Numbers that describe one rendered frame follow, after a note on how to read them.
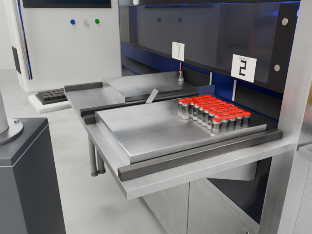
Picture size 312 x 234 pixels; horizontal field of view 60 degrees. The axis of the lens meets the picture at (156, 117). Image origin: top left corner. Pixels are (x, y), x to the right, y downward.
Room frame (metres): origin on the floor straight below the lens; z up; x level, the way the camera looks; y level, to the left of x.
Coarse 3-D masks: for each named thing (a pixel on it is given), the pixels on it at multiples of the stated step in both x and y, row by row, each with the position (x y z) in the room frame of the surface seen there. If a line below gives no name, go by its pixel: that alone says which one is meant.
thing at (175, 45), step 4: (176, 44) 1.03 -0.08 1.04; (180, 44) 1.00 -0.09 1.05; (172, 48) 1.06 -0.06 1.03; (176, 48) 1.03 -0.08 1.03; (180, 48) 1.00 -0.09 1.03; (172, 52) 1.06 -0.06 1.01; (176, 52) 1.03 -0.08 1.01; (180, 52) 1.00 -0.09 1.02; (172, 56) 1.05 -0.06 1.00; (176, 56) 1.03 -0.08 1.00; (180, 56) 1.00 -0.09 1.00
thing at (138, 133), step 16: (96, 112) 0.66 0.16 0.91; (112, 112) 0.68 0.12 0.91; (128, 112) 0.70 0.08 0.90; (144, 112) 0.72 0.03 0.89; (160, 112) 0.74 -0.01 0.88; (176, 112) 0.74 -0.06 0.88; (112, 128) 0.63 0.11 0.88; (128, 128) 0.63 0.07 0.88; (144, 128) 0.63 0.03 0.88; (160, 128) 0.63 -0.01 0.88; (176, 128) 0.63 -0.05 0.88; (192, 128) 0.63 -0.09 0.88; (256, 128) 0.57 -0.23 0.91; (112, 144) 0.53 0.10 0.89; (128, 144) 0.54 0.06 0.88; (144, 144) 0.54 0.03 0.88; (160, 144) 0.54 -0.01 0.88; (176, 144) 0.48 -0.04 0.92; (192, 144) 0.49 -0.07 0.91; (208, 144) 0.51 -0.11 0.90; (128, 160) 0.44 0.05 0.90; (144, 160) 0.44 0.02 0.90
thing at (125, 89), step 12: (168, 72) 1.14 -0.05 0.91; (108, 84) 0.95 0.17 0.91; (120, 84) 1.05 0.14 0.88; (132, 84) 1.06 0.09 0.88; (144, 84) 1.06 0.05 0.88; (156, 84) 1.06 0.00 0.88; (168, 84) 1.06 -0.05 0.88; (180, 84) 1.06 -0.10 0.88; (192, 84) 1.06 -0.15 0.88; (120, 96) 0.83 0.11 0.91; (132, 96) 0.80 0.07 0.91; (144, 96) 0.82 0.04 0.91; (156, 96) 0.84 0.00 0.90
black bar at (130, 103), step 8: (168, 96) 0.85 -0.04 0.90; (176, 96) 0.85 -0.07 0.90; (184, 96) 0.86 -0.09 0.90; (192, 96) 0.87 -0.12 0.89; (112, 104) 0.76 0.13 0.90; (120, 104) 0.76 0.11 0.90; (128, 104) 0.77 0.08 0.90; (136, 104) 0.78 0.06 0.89; (80, 112) 0.71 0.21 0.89; (88, 112) 0.72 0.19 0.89
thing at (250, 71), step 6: (234, 60) 0.74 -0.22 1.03; (246, 60) 0.70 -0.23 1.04; (252, 60) 0.69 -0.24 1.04; (234, 66) 0.74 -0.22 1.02; (246, 66) 0.70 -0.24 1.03; (252, 66) 0.68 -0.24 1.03; (234, 72) 0.74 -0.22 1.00; (246, 72) 0.70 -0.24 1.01; (252, 72) 0.68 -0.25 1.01; (240, 78) 0.72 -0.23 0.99; (246, 78) 0.70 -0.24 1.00; (252, 78) 0.68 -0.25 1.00
